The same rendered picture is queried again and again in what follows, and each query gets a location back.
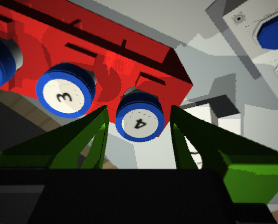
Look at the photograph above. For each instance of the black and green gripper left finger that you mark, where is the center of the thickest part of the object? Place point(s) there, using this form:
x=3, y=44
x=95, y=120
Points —
x=60, y=148

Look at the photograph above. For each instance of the grey control panel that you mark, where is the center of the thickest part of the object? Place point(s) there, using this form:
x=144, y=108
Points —
x=251, y=27

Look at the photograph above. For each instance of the grey cylinder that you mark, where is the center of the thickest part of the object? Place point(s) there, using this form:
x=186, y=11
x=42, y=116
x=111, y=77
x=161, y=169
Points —
x=92, y=75
x=135, y=90
x=15, y=50

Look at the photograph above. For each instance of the red tube rack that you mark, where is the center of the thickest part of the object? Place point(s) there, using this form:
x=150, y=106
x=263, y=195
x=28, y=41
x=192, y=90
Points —
x=46, y=41

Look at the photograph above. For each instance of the blue screw cap with number 3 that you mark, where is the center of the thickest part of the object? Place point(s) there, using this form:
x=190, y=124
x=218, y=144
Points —
x=66, y=90

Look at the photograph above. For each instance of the grey flat mat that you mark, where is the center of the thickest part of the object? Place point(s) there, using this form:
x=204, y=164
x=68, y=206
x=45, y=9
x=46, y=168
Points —
x=211, y=64

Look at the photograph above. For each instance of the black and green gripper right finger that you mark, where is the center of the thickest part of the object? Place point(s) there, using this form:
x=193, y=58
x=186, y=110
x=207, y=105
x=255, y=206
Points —
x=248, y=169

